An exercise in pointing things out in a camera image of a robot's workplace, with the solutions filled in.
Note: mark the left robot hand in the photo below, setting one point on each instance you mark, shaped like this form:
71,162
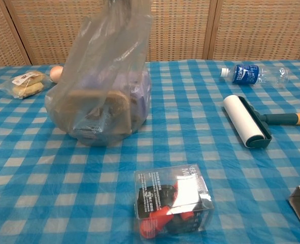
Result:
125,2

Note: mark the clear plastic bag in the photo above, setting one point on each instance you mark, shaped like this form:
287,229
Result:
101,50

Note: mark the blue checkered tablecloth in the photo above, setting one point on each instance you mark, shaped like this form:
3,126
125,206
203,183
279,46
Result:
63,190

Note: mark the purple soft package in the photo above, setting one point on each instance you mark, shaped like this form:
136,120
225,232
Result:
140,86

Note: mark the brown egg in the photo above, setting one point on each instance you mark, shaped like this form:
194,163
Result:
55,73

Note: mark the tan plastic tray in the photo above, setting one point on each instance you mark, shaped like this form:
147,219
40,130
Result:
119,109

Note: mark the wrapped pastries in clear pack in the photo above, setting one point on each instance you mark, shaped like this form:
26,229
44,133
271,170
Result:
25,86

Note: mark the small blue carton box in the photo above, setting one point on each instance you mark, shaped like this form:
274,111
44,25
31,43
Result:
88,128

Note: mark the clear bottle with blue label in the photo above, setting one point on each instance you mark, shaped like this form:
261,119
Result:
245,74

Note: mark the green lint roller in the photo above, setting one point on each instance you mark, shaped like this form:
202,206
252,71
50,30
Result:
243,119

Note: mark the clear box with black-red item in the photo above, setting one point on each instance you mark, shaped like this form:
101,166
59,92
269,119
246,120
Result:
172,200

